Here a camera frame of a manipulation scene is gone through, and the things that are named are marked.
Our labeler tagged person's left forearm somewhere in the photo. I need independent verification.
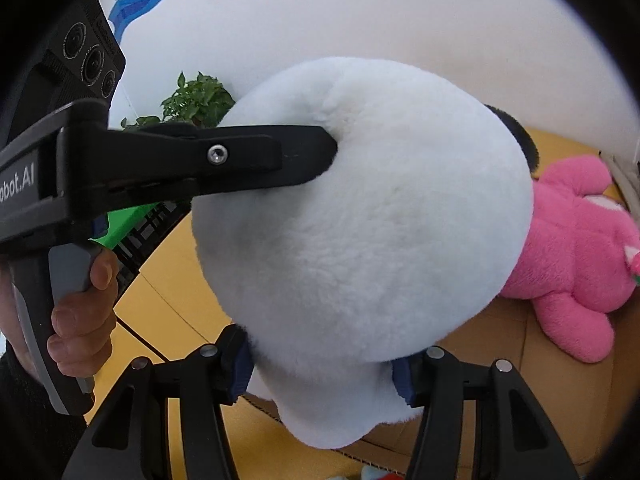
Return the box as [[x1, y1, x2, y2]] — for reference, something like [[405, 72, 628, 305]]
[[0, 350, 88, 480]]

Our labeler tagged person's left hand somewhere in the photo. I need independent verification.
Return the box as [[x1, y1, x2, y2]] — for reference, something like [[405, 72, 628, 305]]
[[47, 249, 121, 379]]

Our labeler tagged brown cardboard box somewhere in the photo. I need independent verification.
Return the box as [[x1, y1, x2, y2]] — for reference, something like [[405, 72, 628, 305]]
[[242, 280, 618, 478]]

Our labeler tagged white panda plush toy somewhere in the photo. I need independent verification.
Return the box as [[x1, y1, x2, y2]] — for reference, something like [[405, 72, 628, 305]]
[[191, 56, 541, 450]]

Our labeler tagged blue wave wall sticker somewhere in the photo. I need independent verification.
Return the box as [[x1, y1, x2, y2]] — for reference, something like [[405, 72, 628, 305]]
[[107, 0, 188, 43]]

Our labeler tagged black plastic crate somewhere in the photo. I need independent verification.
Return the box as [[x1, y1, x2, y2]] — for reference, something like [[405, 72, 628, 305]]
[[112, 200, 193, 306]]

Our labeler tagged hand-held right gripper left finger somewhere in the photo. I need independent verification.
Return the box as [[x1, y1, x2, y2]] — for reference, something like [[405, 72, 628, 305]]
[[60, 325, 253, 480]]

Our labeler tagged green potted plant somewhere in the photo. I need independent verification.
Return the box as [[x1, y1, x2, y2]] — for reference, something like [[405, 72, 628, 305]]
[[121, 72, 236, 131]]

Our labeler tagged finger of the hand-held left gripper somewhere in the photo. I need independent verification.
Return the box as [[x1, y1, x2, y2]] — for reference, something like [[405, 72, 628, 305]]
[[57, 125, 339, 211]]

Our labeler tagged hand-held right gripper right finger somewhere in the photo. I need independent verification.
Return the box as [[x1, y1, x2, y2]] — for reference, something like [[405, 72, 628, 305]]
[[392, 346, 581, 480]]

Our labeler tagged green cloth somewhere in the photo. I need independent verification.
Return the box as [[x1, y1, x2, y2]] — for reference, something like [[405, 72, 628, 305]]
[[92, 200, 177, 249]]

